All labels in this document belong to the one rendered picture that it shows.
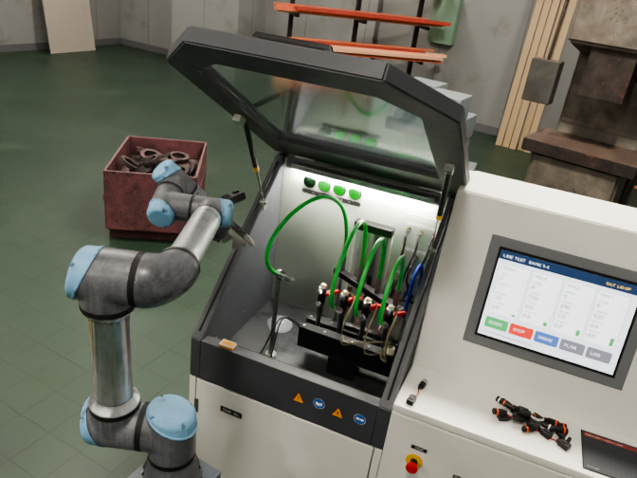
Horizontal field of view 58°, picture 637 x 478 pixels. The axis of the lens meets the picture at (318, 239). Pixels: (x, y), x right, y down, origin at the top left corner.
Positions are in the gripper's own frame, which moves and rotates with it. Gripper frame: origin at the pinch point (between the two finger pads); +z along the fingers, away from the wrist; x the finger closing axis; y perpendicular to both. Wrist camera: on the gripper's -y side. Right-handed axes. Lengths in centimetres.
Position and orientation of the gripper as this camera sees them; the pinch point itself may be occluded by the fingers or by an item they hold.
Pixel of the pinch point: (247, 239)
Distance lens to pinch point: 180.9
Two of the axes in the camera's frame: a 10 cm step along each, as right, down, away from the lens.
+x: 5.3, 2.2, -8.2
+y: -6.2, 7.6, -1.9
